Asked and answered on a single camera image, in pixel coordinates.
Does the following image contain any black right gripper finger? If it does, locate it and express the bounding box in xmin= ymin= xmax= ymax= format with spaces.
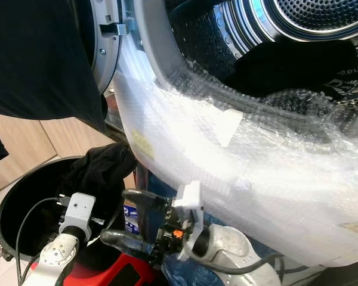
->
xmin=100 ymin=229 xmax=165 ymax=257
xmin=122 ymin=189 xmax=171 ymax=213

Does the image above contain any black knit polo shirt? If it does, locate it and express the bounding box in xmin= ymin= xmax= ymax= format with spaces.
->
xmin=42 ymin=142 xmax=139 ymax=242

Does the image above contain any white washing machine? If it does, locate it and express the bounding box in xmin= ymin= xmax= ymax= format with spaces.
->
xmin=112 ymin=0 xmax=358 ymax=270

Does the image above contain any yellow washer sticker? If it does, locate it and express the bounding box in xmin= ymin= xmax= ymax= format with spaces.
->
xmin=131 ymin=129 xmax=155 ymax=161

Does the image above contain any white tape piece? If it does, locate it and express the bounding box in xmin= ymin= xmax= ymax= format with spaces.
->
xmin=211 ymin=108 xmax=245 ymax=149

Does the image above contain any black round laundry basket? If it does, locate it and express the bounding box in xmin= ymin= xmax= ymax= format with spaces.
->
xmin=0 ymin=155 xmax=139 ymax=264

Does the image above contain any light wooden cabinet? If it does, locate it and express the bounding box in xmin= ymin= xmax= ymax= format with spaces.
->
xmin=0 ymin=112 xmax=114 ymax=196

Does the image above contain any clear bubble wrap sheet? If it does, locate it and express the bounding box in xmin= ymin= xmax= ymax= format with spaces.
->
xmin=113 ymin=57 xmax=358 ymax=269

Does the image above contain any grey washer door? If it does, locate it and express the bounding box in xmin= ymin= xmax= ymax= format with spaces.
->
xmin=88 ymin=0 xmax=139 ymax=96

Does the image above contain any black hanging garment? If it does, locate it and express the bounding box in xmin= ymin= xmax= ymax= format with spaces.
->
xmin=0 ymin=0 xmax=109 ymax=133

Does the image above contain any pale yellow washer label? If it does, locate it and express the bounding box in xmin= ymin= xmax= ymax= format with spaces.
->
xmin=339 ymin=221 xmax=358 ymax=240

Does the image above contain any black printed garment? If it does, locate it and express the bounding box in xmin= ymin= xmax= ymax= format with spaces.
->
xmin=222 ymin=39 xmax=358 ymax=103

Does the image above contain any steel washer drum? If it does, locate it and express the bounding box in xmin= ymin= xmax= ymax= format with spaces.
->
xmin=166 ymin=0 xmax=358 ymax=63

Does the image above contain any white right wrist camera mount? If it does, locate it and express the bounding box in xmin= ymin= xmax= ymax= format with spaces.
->
xmin=172 ymin=180 xmax=205 ymax=262

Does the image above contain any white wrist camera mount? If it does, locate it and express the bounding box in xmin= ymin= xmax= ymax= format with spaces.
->
xmin=58 ymin=192 xmax=97 ymax=243
xmin=172 ymin=180 xmax=205 ymax=262

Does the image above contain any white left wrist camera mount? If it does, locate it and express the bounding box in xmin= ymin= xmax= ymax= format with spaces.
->
xmin=58 ymin=192 xmax=97 ymax=243

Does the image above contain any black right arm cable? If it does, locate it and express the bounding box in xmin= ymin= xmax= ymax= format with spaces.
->
xmin=193 ymin=247 xmax=312 ymax=276

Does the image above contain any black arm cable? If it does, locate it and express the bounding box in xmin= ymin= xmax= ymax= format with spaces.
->
xmin=193 ymin=247 xmax=312 ymax=276
xmin=14 ymin=197 xmax=61 ymax=286

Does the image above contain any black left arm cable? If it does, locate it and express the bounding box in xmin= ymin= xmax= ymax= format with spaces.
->
xmin=14 ymin=197 xmax=61 ymax=286

